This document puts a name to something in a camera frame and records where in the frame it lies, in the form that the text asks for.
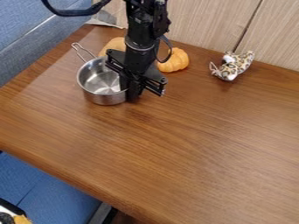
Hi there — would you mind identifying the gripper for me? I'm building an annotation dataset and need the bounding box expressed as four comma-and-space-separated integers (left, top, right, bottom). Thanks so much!
103, 42, 170, 103

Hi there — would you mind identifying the silver pot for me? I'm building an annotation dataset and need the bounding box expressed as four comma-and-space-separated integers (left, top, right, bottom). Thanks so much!
70, 42, 131, 107

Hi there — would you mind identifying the orange toy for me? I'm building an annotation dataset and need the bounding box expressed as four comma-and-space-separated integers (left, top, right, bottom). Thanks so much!
96, 36, 191, 74

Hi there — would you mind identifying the spotted plush animal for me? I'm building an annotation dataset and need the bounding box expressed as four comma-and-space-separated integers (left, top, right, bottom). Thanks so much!
207, 50, 256, 82

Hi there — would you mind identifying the black cable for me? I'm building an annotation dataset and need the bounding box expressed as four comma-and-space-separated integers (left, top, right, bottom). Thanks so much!
39, 0, 114, 18

